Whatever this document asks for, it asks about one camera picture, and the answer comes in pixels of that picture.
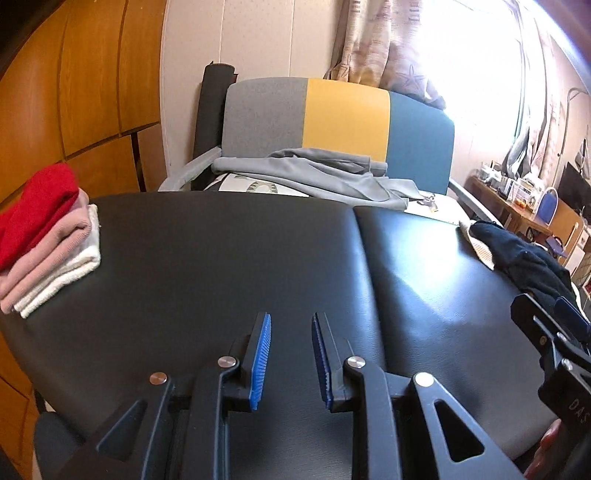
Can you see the blue chair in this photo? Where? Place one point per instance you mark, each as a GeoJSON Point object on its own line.
{"type": "Point", "coordinates": [549, 201]}

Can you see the white patterned bedding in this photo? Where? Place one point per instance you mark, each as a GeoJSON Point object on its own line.
{"type": "Point", "coordinates": [240, 184]}

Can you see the cluster of small desk items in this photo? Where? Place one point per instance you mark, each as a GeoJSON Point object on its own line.
{"type": "Point", "coordinates": [512, 184]}

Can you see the red folded cloth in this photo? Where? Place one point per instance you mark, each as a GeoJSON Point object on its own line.
{"type": "Point", "coordinates": [32, 207]}

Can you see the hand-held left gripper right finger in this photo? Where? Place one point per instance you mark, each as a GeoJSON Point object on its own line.
{"type": "Point", "coordinates": [321, 364]}

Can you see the black monitor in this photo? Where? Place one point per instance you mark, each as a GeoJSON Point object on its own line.
{"type": "Point", "coordinates": [572, 182]}

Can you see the grey garment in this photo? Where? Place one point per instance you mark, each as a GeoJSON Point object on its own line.
{"type": "Point", "coordinates": [323, 177]}

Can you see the grey bed rail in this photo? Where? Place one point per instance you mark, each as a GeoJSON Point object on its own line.
{"type": "Point", "coordinates": [471, 198]}
{"type": "Point", "coordinates": [184, 173]}

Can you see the grey yellow blue sofa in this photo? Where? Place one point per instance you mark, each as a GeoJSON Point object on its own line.
{"type": "Point", "coordinates": [341, 120]}

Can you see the wooden wardrobe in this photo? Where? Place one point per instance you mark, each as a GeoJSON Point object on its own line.
{"type": "Point", "coordinates": [92, 69]}

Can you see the black knit sweater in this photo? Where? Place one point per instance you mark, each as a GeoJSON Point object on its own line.
{"type": "Point", "coordinates": [521, 258]}

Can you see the beige knit cloth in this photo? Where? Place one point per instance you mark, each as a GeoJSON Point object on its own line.
{"type": "Point", "coordinates": [480, 251]}

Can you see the bright window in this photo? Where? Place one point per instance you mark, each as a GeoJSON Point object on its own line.
{"type": "Point", "coordinates": [480, 69]}

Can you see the black padded table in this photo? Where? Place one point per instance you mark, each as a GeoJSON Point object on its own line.
{"type": "Point", "coordinates": [231, 258]}

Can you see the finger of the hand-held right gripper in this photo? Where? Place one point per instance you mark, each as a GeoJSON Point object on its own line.
{"type": "Point", "coordinates": [535, 323]}
{"type": "Point", "coordinates": [575, 316]}

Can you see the white folded towel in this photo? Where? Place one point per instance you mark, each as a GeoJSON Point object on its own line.
{"type": "Point", "coordinates": [60, 277]}

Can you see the black rolled mat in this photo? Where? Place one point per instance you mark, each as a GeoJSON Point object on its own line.
{"type": "Point", "coordinates": [210, 115]}

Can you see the small metal object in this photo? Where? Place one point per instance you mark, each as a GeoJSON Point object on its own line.
{"type": "Point", "coordinates": [430, 202]}

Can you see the curved metal pole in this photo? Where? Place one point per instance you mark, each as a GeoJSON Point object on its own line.
{"type": "Point", "coordinates": [567, 115]}

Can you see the person's right hand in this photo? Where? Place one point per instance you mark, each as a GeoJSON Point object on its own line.
{"type": "Point", "coordinates": [547, 454]}

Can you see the pale pink folded cloth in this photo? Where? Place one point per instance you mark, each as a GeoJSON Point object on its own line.
{"type": "Point", "coordinates": [55, 242]}

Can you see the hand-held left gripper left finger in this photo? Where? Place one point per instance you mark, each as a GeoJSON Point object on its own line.
{"type": "Point", "coordinates": [261, 364]}

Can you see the wooden desk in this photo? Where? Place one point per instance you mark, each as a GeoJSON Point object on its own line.
{"type": "Point", "coordinates": [508, 210]}

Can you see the patterned beige curtain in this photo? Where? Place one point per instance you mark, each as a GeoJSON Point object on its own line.
{"type": "Point", "coordinates": [383, 46]}
{"type": "Point", "coordinates": [540, 129]}

